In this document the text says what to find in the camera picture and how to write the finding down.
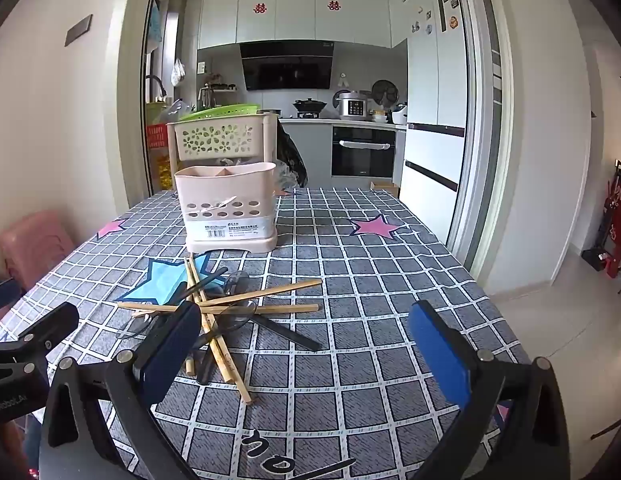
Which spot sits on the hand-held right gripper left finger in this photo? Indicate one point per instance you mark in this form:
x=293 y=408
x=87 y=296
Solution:
x=173 y=350

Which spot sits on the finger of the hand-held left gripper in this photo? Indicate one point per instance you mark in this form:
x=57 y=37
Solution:
x=45 y=327
x=3 y=295

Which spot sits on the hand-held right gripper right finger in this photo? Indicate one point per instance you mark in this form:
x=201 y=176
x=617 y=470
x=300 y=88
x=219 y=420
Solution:
x=438 y=355

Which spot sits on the dark translucent plastic spoon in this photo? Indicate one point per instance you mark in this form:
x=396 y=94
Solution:
x=210 y=280
x=236 y=282
x=290 y=335

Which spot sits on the pink plastic utensil holder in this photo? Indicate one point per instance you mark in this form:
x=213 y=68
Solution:
x=225 y=210

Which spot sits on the pink plastic stool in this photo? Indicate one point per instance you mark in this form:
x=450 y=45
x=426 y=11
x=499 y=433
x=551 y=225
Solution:
x=35 y=245

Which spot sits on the grey checked star tablecloth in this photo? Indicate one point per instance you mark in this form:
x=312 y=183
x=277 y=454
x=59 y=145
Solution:
x=370 y=280

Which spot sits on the cardboard box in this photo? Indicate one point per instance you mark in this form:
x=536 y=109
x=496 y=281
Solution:
x=385 y=186

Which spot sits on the red plastic basket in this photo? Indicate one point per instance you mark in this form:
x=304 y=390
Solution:
x=156 y=136

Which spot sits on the black built-in oven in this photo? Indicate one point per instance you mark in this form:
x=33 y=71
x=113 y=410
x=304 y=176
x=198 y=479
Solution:
x=363 y=152

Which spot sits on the beige basket green lid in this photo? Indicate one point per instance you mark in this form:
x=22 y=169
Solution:
x=215 y=136

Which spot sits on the black plastic bag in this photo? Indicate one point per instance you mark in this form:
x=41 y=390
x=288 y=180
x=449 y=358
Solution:
x=290 y=155

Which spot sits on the red hanging decorations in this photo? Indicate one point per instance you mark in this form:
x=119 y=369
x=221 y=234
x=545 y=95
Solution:
x=618 y=210

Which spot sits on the green plastic tray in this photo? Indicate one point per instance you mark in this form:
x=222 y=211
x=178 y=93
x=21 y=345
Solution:
x=215 y=111

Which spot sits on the white rice cooker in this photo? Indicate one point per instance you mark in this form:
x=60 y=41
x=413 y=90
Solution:
x=400 y=115

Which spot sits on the white refrigerator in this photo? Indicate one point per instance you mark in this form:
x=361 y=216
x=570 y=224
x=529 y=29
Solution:
x=430 y=110

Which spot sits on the kitchen faucet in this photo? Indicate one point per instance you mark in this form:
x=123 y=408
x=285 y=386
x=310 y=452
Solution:
x=155 y=85

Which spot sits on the silver pressure cooker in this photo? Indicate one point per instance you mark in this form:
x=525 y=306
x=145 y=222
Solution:
x=351 y=106

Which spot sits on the round black fan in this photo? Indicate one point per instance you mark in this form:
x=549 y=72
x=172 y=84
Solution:
x=385 y=92

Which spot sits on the clear hanging plastic bag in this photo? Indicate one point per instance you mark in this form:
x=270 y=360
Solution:
x=178 y=72

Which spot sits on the black wok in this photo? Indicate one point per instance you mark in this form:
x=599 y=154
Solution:
x=310 y=106

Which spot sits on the black range hood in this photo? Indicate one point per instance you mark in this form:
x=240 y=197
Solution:
x=288 y=67

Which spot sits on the red paper cutout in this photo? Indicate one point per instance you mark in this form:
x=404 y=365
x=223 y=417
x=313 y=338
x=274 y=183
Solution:
x=334 y=6
x=260 y=8

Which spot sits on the white upper kitchen cabinets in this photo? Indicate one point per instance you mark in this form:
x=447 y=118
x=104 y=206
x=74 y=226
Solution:
x=295 y=15

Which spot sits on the dark wall panel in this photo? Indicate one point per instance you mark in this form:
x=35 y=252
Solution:
x=79 y=30

